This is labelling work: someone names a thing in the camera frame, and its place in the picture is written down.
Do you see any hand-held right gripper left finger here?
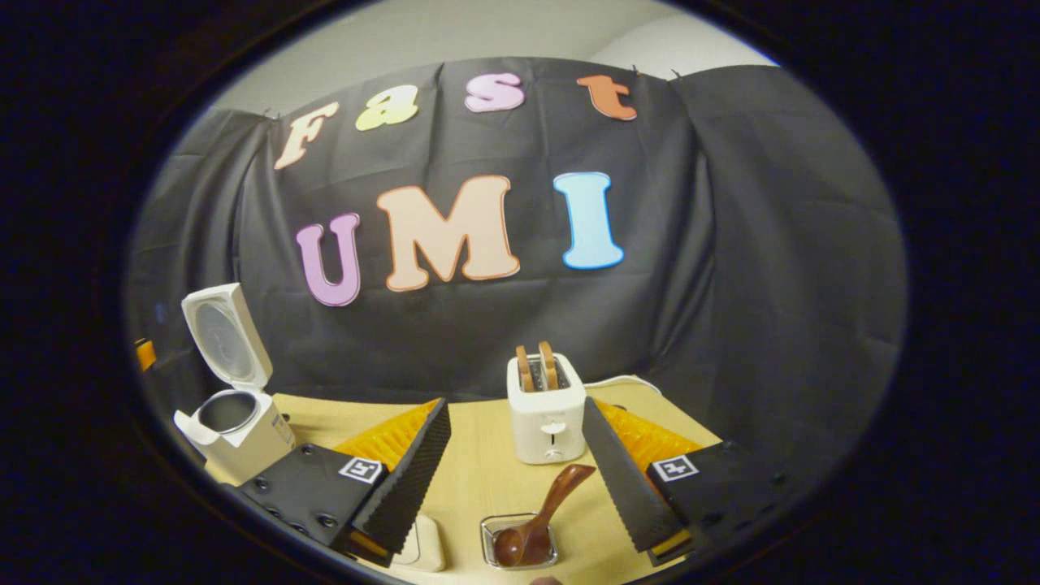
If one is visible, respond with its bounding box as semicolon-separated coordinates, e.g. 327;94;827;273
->
236;396;453;568

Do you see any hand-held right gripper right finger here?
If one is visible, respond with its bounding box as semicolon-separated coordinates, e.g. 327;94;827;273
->
582;396;801;568

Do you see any brown wooden spoon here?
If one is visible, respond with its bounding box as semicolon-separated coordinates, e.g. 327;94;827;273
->
493;463;596;568

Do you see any clear chopstick holder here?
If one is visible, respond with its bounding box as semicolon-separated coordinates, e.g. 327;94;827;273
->
479;513;559;570

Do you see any white rice cooker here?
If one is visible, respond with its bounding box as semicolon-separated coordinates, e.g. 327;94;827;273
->
173;283;297;487

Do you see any clear plastic tray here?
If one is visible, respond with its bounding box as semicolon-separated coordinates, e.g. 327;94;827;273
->
390;516;446;574

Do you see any white toaster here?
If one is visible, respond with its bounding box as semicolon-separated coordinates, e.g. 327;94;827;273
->
506;352;587;466

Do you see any black backdrop cloth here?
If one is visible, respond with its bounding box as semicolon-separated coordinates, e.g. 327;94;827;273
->
126;57;907;488

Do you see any white power cable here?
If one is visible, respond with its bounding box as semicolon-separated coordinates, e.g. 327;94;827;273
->
585;375;661;392

